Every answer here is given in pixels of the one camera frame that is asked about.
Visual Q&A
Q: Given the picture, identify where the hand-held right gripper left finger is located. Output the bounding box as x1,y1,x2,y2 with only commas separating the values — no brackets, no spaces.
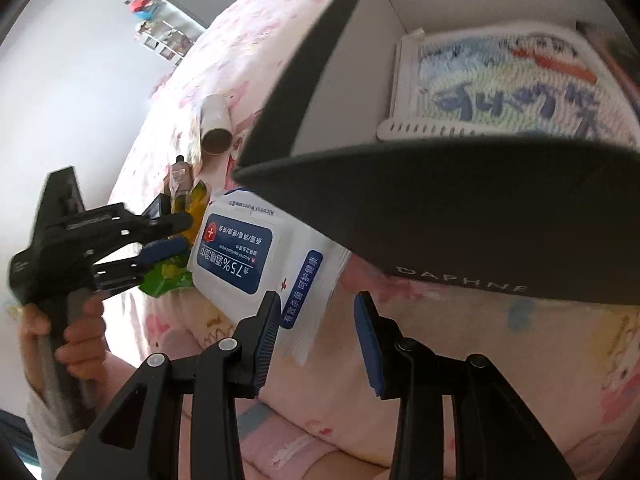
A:
55,290,282,480

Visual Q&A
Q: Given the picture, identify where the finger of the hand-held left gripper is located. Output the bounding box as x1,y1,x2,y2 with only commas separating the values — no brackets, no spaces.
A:
90,237,190,291
117,194,195,241

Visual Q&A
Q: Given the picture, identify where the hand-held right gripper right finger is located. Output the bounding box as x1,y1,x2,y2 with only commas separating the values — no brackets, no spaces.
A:
353,291,576,480

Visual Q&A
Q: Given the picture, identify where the green and yellow packet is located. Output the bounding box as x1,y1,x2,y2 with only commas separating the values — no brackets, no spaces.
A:
137,180,213,297

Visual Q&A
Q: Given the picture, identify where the white wet wipes pack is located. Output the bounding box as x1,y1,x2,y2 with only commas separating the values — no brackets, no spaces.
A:
186,187,351,367

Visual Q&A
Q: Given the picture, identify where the black cardboard box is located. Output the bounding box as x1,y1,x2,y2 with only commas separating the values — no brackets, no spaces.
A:
232,0,640,306

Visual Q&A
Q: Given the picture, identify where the person's left forearm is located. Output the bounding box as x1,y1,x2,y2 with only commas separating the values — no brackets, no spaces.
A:
25,380,101,461

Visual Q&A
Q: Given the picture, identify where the person's left hand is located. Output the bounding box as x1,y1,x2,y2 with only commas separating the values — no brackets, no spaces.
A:
19,294,107,386

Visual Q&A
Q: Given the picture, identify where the small brown-capped tube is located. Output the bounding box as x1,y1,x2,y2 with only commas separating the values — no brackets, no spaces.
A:
167,156,193,196

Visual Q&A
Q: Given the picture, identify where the pink printed blanket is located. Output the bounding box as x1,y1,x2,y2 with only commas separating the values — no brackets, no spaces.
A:
105,0,640,480

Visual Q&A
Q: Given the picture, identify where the white cardboard tube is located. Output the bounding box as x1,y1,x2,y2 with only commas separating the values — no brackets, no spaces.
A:
200,94,235,156

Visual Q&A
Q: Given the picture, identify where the white rack of photo cards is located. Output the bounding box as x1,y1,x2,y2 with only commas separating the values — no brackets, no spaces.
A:
136,19,193,67

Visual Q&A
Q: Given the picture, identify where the red and blue toy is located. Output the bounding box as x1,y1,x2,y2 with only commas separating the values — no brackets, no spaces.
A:
125,0,161,20

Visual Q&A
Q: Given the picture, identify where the cartoon picture craft kit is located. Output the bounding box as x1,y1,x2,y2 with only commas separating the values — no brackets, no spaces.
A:
376,27,640,143

